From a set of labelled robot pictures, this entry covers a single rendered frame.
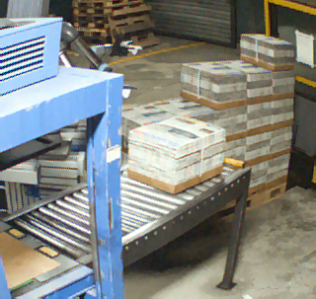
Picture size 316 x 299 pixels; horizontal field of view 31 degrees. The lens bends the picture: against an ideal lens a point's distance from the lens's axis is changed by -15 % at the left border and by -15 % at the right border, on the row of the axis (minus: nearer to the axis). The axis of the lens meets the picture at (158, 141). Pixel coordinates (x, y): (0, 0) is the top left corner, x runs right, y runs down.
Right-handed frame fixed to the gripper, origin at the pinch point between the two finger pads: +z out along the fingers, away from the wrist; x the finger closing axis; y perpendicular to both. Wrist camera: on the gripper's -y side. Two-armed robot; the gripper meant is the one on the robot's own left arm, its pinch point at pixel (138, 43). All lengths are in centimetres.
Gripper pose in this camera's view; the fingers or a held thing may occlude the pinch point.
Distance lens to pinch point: 417.8
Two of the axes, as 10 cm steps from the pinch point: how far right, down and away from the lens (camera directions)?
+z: 9.0, -1.1, 4.2
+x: 4.3, 4.3, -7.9
